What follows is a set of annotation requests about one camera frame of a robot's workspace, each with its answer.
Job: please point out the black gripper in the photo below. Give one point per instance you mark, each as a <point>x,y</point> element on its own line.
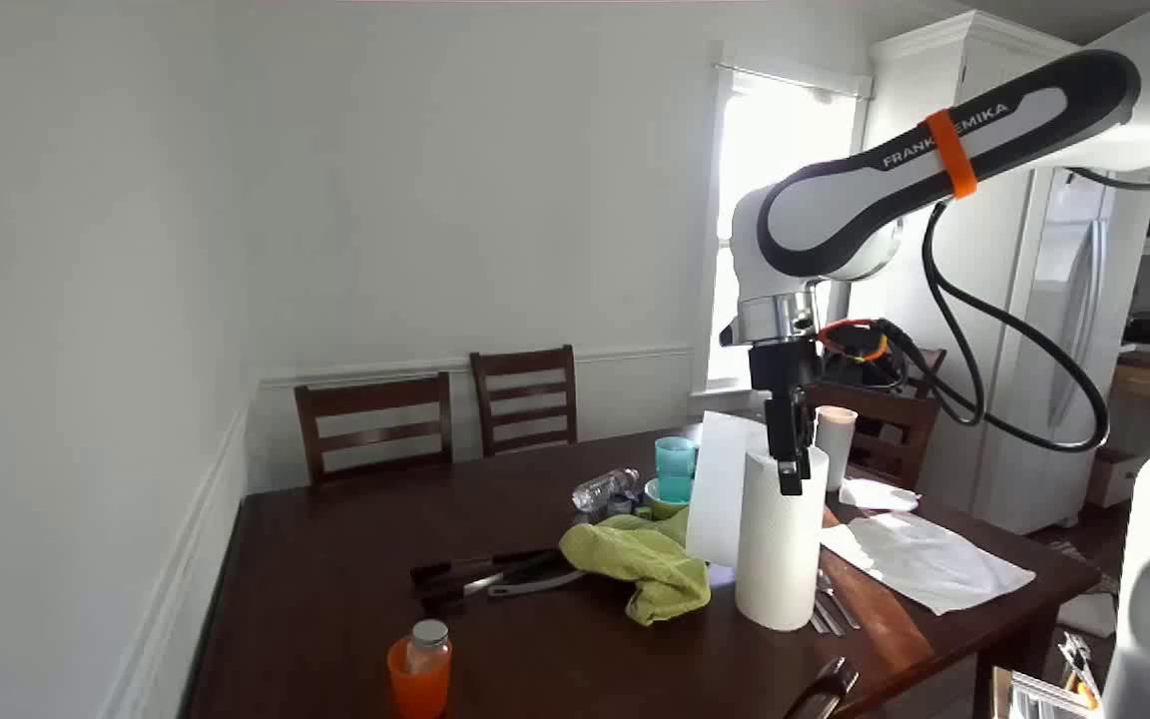
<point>783,367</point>

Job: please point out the white paper towel roll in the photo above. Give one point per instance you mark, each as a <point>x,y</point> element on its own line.
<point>779,562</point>

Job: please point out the white black Franka robot arm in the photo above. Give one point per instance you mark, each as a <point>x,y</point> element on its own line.
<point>839,200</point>

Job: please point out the white upright paper bag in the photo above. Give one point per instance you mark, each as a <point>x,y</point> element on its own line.
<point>720,485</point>

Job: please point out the dark wooden slatted chair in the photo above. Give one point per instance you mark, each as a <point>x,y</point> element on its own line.
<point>376,423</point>
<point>525,399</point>
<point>895,423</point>

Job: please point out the small white paper sheet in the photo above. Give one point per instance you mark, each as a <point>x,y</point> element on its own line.
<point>879,495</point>

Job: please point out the teal plastic cup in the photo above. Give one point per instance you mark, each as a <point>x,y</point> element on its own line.
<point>674,474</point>

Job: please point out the crumpled silver foil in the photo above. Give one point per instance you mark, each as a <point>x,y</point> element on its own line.
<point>604,490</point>

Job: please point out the green cloth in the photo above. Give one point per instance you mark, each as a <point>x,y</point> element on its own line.
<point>646,562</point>

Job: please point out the large white paper sheet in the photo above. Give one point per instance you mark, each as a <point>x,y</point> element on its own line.
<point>929,562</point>

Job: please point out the bright window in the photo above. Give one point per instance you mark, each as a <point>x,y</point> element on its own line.
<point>775,200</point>

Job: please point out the dark shiny curved object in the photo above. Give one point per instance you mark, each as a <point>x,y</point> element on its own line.
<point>822,686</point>

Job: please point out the white refrigerator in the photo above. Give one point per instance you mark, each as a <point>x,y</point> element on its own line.
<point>1066,334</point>

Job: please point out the silver steel utensil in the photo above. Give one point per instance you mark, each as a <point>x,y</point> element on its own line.
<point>537,579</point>

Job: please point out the black tongs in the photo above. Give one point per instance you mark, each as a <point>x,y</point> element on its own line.
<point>449,585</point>

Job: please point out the white tall cabinet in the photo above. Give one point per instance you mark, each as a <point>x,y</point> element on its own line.
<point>959,83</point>

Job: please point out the orange juice bottle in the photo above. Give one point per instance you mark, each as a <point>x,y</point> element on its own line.
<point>420,682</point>

